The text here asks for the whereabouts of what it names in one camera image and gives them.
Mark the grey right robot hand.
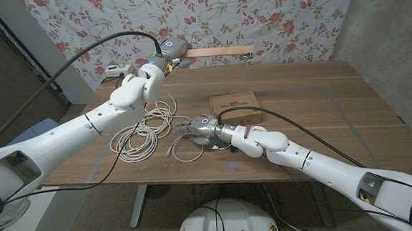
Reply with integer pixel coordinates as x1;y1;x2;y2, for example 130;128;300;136
175;112;235;148

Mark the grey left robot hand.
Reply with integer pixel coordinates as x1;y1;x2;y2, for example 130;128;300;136
149;36;194;72

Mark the white Ethernet cable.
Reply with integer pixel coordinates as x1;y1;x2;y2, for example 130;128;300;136
106;87;206;168

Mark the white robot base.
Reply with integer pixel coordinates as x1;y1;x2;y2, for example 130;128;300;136
175;195;281;231

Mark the cardboard packing box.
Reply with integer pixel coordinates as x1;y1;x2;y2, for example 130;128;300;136
208;91;265;128

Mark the white power strip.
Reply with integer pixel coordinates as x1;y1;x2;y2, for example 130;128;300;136
104;64;135;79

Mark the floral backdrop cloth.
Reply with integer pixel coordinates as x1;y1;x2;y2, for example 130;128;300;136
18;0;365;96

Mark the white table leg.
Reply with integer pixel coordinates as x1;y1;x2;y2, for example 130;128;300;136
308;182;335;229
127;185;151;229

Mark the blue padded chair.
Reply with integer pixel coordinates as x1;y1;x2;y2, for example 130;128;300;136
7;117;60;146

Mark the grey sneaker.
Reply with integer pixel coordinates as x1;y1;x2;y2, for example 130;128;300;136
0;200;33;231

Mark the black power cord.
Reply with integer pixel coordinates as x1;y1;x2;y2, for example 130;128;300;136
99;72;126;89

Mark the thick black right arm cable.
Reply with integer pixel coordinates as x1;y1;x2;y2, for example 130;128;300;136
215;99;366;176

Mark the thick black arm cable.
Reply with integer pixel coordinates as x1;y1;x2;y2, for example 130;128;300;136
0;29;168;152
215;99;366;176

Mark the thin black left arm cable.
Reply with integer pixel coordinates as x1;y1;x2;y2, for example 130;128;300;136
0;122;144;206

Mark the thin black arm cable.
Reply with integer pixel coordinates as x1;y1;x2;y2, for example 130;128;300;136
276;156;412;231
0;122;144;206

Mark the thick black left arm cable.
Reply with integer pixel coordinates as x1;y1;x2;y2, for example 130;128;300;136
0;29;168;152

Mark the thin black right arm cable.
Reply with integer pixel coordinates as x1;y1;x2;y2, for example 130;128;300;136
276;156;412;231

